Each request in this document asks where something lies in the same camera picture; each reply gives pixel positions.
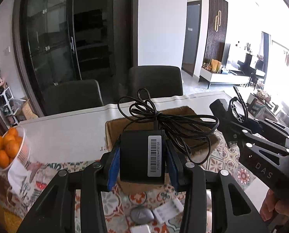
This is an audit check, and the black power adapter with cable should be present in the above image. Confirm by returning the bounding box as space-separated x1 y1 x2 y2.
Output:
119 88 219 184

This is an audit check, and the white cube charger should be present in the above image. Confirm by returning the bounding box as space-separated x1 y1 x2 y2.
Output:
130 225 151 233

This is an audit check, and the person right hand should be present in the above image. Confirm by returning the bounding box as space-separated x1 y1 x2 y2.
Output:
259 189 289 225

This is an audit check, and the white battery charger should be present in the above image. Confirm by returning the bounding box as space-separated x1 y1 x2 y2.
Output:
152 198 184 224

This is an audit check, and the floral fabric tissue cover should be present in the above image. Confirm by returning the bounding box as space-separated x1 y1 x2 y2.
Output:
7 160 58 214

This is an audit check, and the brown cardboard box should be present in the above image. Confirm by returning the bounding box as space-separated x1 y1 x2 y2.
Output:
105 106 220 195

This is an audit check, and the grey round tape measure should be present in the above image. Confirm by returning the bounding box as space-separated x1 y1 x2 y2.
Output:
130 206 155 225

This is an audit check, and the patterned tile table runner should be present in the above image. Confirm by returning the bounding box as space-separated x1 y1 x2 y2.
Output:
3 135 257 233

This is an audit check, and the white basket of oranges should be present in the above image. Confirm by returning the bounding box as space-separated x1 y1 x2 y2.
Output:
0 126 31 171

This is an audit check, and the white tv console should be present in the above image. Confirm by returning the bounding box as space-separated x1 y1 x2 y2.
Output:
199 67 250 89

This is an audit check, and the dark chair right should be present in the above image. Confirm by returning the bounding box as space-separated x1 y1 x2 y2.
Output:
127 65 183 98

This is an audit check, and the dark chair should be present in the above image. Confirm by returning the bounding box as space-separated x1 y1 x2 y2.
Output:
127 65 183 98
43 79 103 115

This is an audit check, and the dark chair left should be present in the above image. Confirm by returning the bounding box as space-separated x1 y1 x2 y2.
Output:
43 79 103 115

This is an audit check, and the white shoe rack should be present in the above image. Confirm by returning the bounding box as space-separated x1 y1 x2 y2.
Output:
0 87 19 127

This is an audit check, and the black glass cabinet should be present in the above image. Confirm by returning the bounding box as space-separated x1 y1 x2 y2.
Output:
12 0 138 116

